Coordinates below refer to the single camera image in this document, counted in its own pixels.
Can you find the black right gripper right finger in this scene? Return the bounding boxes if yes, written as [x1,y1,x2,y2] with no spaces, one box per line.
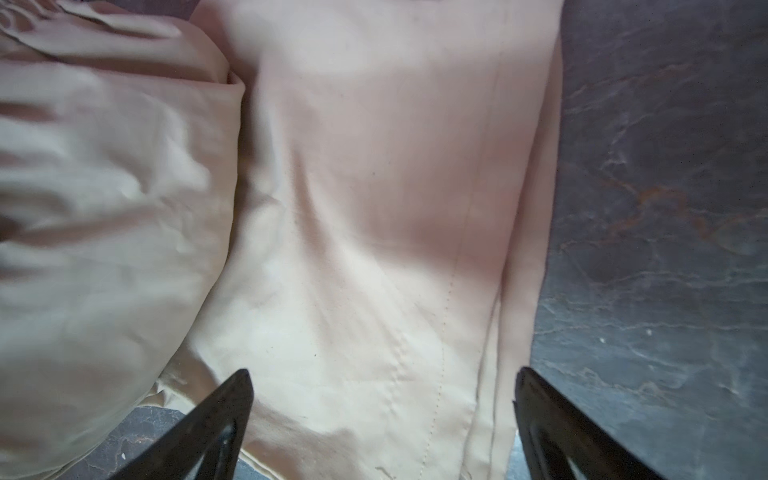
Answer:
[514,367,663,480]

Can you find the beige shorts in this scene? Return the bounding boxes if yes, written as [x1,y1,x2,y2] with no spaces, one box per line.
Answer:
[1,1,563,479]

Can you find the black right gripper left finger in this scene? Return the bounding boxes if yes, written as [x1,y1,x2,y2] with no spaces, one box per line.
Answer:
[111,369,254,480]

